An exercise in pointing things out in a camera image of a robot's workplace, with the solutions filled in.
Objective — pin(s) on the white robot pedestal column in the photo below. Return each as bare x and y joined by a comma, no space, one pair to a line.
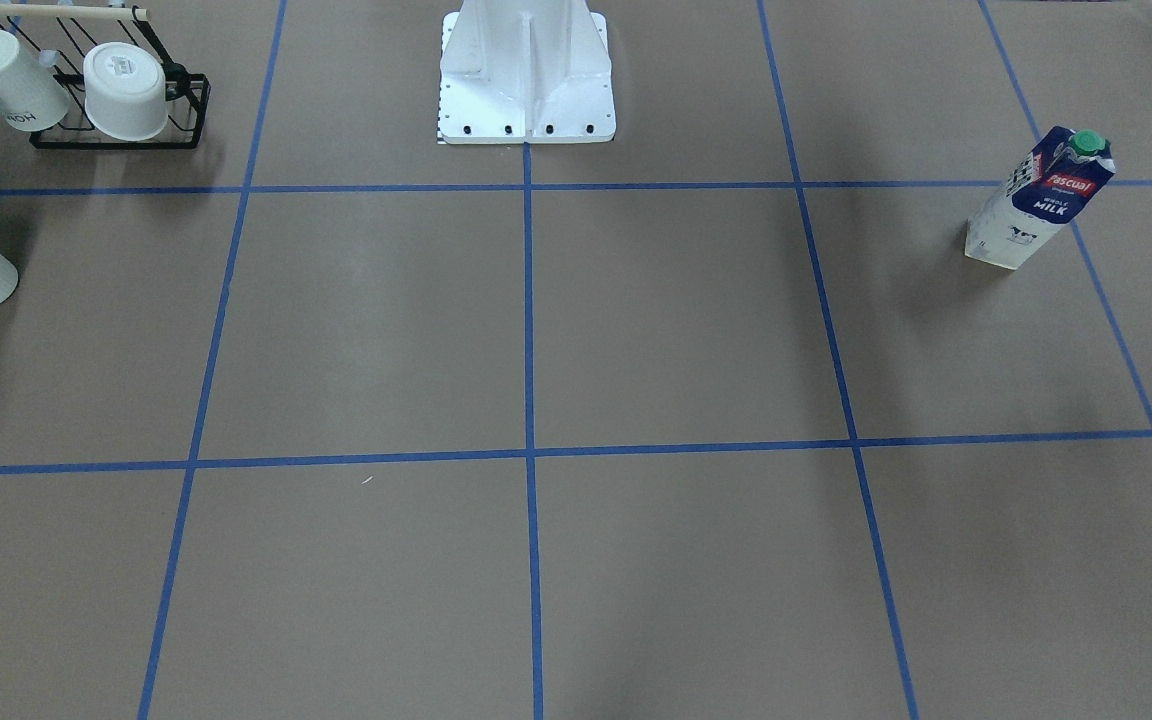
525,72

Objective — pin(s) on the black wire mug rack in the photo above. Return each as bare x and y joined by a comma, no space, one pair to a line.
77,76

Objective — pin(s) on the white mug on rack upper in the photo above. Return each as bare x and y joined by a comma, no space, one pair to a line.
30,98

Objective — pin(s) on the white mug on rack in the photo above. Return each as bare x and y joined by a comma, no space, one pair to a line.
125,91
30,98

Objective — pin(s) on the blue white milk carton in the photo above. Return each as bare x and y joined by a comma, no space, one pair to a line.
1046,191

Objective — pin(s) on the white mug on rack lower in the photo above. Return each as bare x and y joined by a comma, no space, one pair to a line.
125,91

